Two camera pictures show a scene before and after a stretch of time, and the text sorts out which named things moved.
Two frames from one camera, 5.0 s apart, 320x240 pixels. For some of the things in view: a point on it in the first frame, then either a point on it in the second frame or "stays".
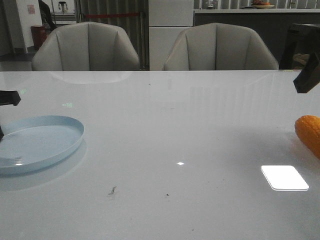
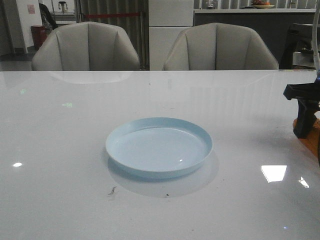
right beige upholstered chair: (219, 46) stays
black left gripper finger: (309, 76) → (308, 97)
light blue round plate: (31, 143) → (158, 147)
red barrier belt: (112, 15) stays
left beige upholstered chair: (86, 46) stays
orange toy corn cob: (307, 128) stays
